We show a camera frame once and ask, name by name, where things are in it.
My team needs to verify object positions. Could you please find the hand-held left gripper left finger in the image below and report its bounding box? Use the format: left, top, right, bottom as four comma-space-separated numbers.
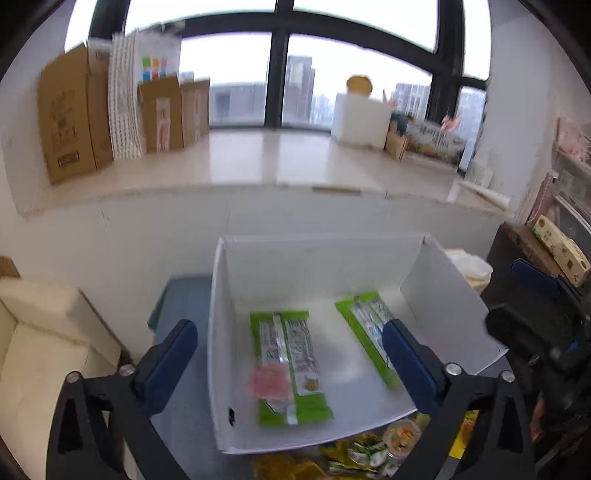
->
46, 319, 199, 480

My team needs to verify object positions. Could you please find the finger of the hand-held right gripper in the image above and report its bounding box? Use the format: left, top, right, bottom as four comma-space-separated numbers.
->
510, 258, 570, 300
485, 304, 557, 367

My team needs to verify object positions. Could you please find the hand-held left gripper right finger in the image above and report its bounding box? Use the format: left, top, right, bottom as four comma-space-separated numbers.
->
382, 318, 536, 480

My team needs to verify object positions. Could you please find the long green snack packet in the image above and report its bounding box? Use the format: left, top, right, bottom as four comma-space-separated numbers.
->
334, 291, 402, 389
249, 310, 334, 428

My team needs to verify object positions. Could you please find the clear jelly cup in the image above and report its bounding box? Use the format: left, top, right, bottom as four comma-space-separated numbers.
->
382, 419, 424, 460

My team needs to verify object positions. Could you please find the yellow snack packet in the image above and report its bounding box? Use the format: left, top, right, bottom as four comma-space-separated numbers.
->
252, 453, 329, 480
449, 410, 479, 459

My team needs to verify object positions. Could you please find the small pink snack packet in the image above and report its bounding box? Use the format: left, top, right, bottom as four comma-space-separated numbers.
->
249, 364, 293, 400

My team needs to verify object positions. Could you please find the small green snack packet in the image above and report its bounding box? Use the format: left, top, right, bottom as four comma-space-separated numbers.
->
323, 433, 399, 477

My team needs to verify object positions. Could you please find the white storage box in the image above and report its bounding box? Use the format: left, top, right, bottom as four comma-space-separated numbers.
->
207, 233, 509, 455

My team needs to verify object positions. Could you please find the person's right hand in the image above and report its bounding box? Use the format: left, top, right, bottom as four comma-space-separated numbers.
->
530, 401, 547, 443

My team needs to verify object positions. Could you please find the printed tissue pack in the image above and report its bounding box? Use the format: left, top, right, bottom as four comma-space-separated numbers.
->
531, 215, 570, 253
551, 240, 591, 285

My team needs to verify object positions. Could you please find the blue-grey table cloth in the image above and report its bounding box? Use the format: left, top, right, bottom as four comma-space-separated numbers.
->
148, 274, 514, 480

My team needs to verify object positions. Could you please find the rolled white paper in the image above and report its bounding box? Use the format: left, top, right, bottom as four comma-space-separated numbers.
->
455, 180, 511, 211

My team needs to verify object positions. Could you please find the cream sofa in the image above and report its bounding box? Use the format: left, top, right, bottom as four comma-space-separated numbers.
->
0, 276, 124, 480

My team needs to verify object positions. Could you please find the pink floral pack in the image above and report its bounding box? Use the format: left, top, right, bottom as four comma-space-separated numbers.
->
551, 117, 591, 167

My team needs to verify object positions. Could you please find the landscape printed box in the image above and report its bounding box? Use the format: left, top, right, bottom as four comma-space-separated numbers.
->
406, 121, 468, 168

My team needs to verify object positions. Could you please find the small brown wooden item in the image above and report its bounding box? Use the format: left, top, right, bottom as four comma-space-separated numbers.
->
385, 127, 411, 162

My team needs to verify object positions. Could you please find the white foam box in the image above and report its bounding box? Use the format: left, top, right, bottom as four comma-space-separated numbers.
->
331, 92, 392, 151

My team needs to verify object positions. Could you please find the open cardboard box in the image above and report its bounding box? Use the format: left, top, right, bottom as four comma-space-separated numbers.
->
137, 76, 185, 154

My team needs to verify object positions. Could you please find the orange pomelo fruit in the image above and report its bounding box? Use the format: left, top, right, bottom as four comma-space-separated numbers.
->
346, 75, 374, 97

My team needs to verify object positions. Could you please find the polka dot paper bag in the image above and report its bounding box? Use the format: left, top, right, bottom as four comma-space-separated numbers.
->
107, 32, 147, 161

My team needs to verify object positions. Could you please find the tall cardboard box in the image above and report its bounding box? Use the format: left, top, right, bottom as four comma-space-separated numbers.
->
38, 44, 114, 184

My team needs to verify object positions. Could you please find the white bag with coloured squares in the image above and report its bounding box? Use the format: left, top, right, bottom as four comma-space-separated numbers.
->
131, 28, 182, 86

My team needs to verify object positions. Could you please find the black window frame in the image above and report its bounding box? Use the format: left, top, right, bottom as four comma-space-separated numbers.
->
88, 0, 491, 131

